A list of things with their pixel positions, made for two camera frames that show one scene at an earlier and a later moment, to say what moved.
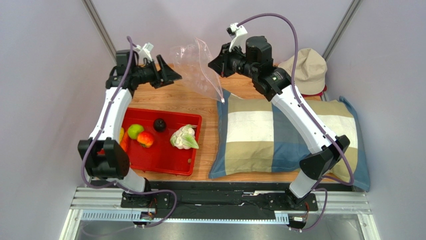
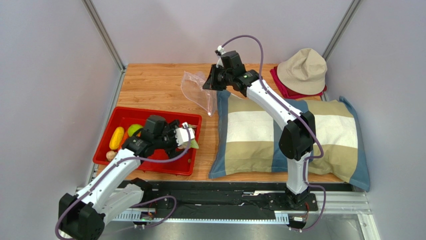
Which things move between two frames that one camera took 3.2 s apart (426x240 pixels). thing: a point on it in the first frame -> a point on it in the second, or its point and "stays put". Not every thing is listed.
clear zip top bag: x=191 y=62 -> x=192 y=84
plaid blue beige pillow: x=251 y=137 stays put
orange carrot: x=124 y=142 stays put
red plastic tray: x=161 y=141 stays put
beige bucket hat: x=310 y=71 stays put
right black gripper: x=225 y=63 -> x=212 y=77
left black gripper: x=165 y=74 -> x=170 y=129
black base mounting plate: x=214 y=198 stays put
